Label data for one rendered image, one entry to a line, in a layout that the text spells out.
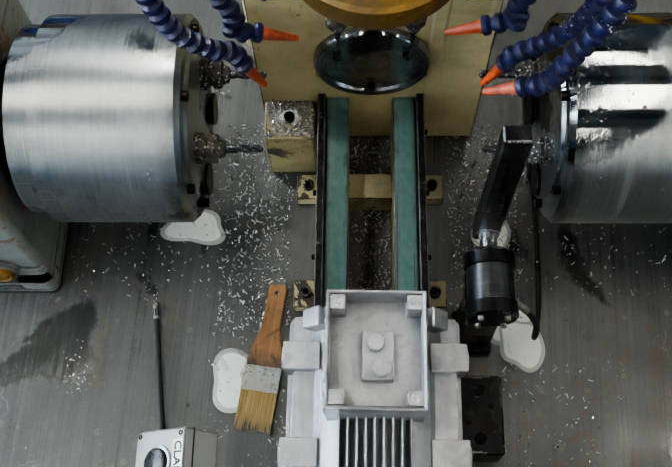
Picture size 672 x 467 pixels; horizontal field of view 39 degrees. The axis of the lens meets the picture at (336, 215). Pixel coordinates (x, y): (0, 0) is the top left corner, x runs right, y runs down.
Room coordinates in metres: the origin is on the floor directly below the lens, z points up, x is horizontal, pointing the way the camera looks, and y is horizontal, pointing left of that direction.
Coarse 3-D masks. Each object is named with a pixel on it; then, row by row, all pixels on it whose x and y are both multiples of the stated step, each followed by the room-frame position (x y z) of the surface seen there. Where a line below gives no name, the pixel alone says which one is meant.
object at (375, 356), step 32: (352, 320) 0.27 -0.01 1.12; (384, 320) 0.27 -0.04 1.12; (416, 320) 0.26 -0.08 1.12; (352, 352) 0.24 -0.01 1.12; (384, 352) 0.23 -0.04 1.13; (416, 352) 0.23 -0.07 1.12; (352, 384) 0.20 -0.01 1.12; (384, 384) 0.20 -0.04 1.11; (416, 384) 0.20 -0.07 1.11; (352, 416) 0.17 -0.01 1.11; (384, 416) 0.17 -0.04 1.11; (416, 416) 0.17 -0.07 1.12
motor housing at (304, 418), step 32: (448, 320) 0.28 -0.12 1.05; (320, 352) 0.25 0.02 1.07; (288, 384) 0.22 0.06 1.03; (320, 384) 0.21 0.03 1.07; (448, 384) 0.21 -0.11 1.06; (288, 416) 0.19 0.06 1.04; (320, 416) 0.18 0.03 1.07; (448, 416) 0.17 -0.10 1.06; (320, 448) 0.15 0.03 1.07; (352, 448) 0.14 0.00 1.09; (384, 448) 0.14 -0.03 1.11; (416, 448) 0.14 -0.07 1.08
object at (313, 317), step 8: (304, 312) 0.29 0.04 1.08; (312, 312) 0.29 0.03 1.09; (320, 312) 0.29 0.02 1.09; (432, 312) 0.28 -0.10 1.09; (440, 312) 0.28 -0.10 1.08; (304, 320) 0.28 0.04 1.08; (312, 320) 0.28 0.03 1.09; (320, 320) 0.28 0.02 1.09; (432, 320) 0.27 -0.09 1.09; (440, 320) 0.27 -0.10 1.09; (304, 328) 0.27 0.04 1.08; (312, 328) 0.27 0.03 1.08; (320, 328) 0.27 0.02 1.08; (432, 328) 0.26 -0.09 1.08; (440, 328) 0.26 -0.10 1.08
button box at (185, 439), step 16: (144, 432) 0.18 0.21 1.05; (160, 432) 0.17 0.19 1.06; (176, 432) 0.17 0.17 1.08; (192, 432) 0.17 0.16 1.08; (208, 432) 0.17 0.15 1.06; (144, 448) 0.16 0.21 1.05; (176, 448) 0.16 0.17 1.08; (192, 448) 0.16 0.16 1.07; (208, 448) 0.16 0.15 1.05; (176, 464) 0.14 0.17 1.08; (192, 464) 0.14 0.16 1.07; (208, 464) 0.14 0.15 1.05
